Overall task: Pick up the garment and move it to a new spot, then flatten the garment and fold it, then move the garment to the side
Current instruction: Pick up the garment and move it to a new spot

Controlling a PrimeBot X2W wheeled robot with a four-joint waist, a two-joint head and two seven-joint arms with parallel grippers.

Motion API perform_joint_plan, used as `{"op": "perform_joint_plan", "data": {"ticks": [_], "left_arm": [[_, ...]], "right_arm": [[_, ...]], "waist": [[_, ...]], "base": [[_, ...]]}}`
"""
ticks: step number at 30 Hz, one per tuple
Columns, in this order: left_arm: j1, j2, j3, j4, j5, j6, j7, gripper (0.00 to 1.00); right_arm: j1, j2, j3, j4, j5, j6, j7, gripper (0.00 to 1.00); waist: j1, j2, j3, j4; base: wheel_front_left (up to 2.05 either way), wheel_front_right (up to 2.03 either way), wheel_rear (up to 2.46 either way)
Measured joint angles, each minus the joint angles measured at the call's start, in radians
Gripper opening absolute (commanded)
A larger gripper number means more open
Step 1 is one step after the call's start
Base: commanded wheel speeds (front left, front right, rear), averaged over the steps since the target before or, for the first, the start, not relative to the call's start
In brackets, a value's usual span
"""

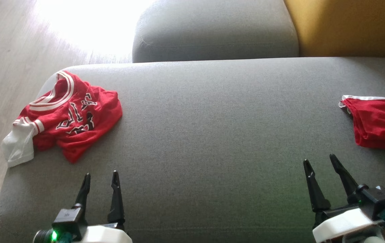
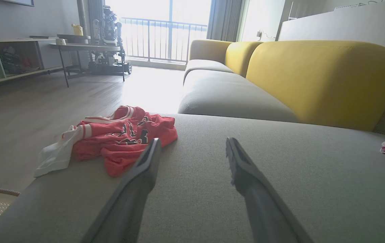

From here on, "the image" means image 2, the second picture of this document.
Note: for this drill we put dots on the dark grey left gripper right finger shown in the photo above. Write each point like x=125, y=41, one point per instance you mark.
x=263, y=209

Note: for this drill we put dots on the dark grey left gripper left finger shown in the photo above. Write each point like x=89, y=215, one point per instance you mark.
x=135, y=195

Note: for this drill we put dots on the red basketball jersey white sleeves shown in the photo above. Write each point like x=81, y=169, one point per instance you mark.
x=121, y=135

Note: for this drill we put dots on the large grey sofa seat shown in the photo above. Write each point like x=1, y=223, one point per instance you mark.
x=195, y=202

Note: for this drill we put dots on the grey sofa seat cushion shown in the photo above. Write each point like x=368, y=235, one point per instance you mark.
x=205, y=64
x=226, y=98

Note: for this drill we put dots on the large yellow sofa backrest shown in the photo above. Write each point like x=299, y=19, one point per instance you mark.
x=313, y=81

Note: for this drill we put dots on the small yellow sofa backrest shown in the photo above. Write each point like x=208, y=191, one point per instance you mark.
x=239, y=57

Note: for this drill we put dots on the black side table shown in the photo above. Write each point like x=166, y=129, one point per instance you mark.
x=84, y=47

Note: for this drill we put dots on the beige sofa backrest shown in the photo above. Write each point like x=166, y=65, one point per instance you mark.
x=205, y=49

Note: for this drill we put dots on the dark wheeled robot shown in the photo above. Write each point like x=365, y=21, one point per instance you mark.
x=109, y=33

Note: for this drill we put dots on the white cup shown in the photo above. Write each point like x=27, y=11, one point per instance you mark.
x=60, y=42

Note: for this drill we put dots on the yellow jug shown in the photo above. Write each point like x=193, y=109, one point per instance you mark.
x=77, y=30

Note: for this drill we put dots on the metal balcony railing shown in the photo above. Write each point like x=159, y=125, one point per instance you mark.
x=145, y=20

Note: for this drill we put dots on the grey curtain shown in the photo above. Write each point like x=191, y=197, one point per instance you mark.
x=92, y=10
x=224, y=20

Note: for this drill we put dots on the dark wall frame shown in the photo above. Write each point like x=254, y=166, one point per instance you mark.
x=20, y=2

